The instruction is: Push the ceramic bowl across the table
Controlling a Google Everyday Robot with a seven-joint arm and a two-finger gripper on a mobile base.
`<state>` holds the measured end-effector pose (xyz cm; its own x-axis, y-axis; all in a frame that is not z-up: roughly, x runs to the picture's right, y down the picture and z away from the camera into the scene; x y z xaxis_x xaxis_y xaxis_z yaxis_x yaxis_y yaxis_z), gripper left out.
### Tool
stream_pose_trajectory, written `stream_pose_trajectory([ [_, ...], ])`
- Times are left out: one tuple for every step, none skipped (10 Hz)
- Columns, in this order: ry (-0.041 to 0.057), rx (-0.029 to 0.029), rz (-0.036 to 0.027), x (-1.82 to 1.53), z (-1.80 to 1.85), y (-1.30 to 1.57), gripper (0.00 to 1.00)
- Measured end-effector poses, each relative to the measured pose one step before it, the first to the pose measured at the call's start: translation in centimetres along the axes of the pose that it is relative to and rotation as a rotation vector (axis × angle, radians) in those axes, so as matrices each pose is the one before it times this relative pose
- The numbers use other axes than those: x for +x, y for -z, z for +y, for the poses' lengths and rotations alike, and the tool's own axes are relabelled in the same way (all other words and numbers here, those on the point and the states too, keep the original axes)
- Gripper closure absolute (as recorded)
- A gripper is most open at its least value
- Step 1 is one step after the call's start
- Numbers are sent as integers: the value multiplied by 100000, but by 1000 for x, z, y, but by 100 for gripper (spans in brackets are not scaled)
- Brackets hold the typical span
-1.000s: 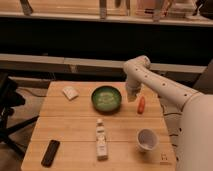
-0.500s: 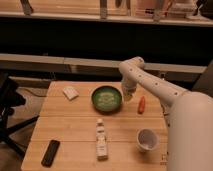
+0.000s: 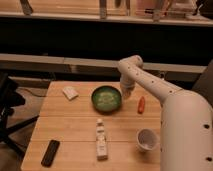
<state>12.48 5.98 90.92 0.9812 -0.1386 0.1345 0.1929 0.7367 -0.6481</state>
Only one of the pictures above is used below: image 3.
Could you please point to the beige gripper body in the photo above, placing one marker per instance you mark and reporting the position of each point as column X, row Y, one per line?
column 126, row 93

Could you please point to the green ceramic bowl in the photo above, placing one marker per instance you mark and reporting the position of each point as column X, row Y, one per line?
column 106, row 99

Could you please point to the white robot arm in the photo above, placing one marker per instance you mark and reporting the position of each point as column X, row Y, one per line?
column 186, row 132

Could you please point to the orange carrot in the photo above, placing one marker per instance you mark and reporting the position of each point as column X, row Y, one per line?
column 141, row 105

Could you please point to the white paper cup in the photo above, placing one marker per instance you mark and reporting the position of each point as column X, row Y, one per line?
column 147, row 140

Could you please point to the white tube bottle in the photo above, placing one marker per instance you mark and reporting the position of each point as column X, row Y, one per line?
column 101, row 143

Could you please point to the black remote control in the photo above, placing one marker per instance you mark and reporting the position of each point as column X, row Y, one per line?
column 50, row 153

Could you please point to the black office chair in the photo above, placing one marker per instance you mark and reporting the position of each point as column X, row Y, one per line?
column 9, row 99

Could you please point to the long grey bench shelf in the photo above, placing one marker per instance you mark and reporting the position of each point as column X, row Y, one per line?
column 92, row 66

